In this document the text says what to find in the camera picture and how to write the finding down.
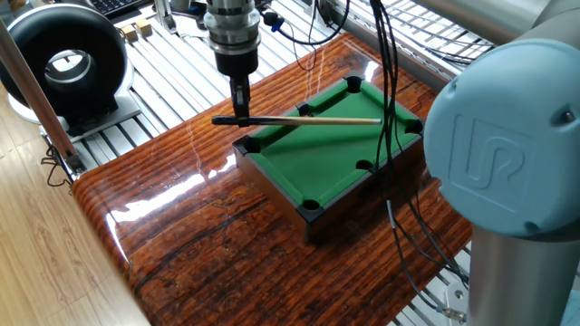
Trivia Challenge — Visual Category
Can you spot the thin black floor cable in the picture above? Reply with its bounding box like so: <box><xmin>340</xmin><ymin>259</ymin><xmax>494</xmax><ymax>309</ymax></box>
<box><xmin>39</xmin><ymin>144</ymin><xmax>73</xmax><ymax>189</ymax></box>

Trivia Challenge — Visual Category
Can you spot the black ring-shaped device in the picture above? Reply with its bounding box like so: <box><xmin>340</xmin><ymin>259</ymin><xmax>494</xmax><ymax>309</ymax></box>
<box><xmin>0</xmin><ymin>3</ymin><xmax>144</xmax><ymax>144</ymax></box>

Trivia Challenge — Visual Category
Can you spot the wooden pool cue black butt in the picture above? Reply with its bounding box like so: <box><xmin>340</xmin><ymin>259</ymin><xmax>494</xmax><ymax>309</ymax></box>
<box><xmin>210</xmin><ymin>115</ymin><xmax>383</xmax><ymax>128</ymax></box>

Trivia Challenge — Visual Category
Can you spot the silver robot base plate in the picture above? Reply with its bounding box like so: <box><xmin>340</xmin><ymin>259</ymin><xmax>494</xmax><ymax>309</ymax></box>
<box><xmin>443</xmin><ymin>280</ymin><xmax>470</xmax><ymax>318</ymax></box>

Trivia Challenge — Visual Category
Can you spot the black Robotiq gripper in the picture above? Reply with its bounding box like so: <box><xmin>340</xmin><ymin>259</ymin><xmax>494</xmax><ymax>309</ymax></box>
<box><xmin>213</xmin><ymin>49</ymin><xmax>261</xmax><ymax>129</ymax></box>

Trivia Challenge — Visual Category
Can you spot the slanted aluminium frame post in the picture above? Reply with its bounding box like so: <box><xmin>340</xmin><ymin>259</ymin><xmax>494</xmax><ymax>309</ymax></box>
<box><xmin>0</xmin><ymin>20</ymin><xmax>87</xmax><ymax>176</ymax></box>

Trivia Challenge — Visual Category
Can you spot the silver inline cable connector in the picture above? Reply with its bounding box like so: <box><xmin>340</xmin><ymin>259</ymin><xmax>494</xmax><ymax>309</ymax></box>
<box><xmin>434</xmin><ymin>305</ymin><xmax>468</xmax><ymax>325</ymax></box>

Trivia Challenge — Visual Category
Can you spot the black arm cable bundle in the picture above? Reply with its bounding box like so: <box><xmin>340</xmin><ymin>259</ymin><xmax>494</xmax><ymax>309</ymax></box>
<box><xmin>369</xmin><ymin>0</ymin><xmax>470</xmax><ymax>313</ymax></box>

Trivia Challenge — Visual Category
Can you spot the wood grain board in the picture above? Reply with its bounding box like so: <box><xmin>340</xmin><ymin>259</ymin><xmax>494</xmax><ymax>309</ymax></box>
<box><xmin>72</xmin><ymin>31</ymin><xmax>475</xmax><ymax>326</ymax></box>

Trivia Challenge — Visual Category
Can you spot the black keyboard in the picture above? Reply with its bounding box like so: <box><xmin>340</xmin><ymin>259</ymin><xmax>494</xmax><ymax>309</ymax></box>
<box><xmin>88</xmin><ymin>0</ymin><xmax>153</xmax><ymax>19</ymax></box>

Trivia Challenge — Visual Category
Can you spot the mini green felt pool table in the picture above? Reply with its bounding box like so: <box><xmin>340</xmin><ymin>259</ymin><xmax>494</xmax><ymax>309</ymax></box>
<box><xmin>232</xmin><ymin>74</ymin><xmax>427</xmax><ymax>244</ymax></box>

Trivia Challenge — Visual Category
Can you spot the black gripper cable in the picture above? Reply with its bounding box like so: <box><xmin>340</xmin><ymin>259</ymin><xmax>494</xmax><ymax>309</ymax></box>
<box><xmin>261</xmin><ymin>0</ymin><xmax>351</xmax><ymax>72</ymax></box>

